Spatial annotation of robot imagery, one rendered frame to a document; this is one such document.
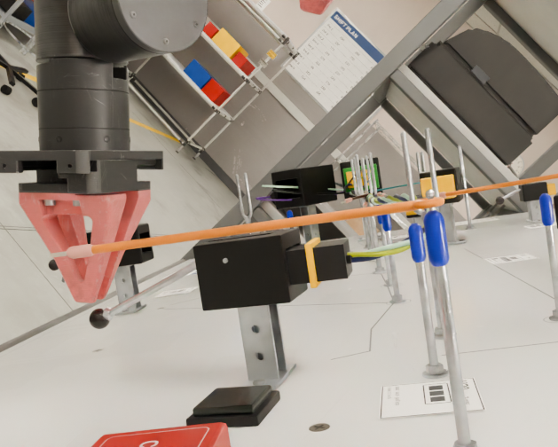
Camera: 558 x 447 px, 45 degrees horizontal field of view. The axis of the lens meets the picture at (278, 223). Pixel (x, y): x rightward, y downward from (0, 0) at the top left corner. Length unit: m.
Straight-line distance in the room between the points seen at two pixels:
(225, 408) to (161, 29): 0.20
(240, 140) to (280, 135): 0.50
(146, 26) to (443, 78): 1.15
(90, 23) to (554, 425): 0.31
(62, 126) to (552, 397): 0.31
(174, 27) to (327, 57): 7.85
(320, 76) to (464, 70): 6.72
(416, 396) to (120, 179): 0.22
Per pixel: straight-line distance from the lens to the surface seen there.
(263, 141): 8.19
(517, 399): 0.35
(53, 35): 0.44
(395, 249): 0.40
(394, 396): 0.37
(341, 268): 0.39
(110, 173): 0.42
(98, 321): 0.46
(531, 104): 1.52
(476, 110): 1.49
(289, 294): 0.39
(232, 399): 0.37
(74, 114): 0.43
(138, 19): 0.37
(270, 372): 0.42
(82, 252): 0.31
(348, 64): 8.17
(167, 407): 0.41
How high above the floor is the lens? 1.24
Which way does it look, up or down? 8 degrees down
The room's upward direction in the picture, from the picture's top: 46 degrees clockwise
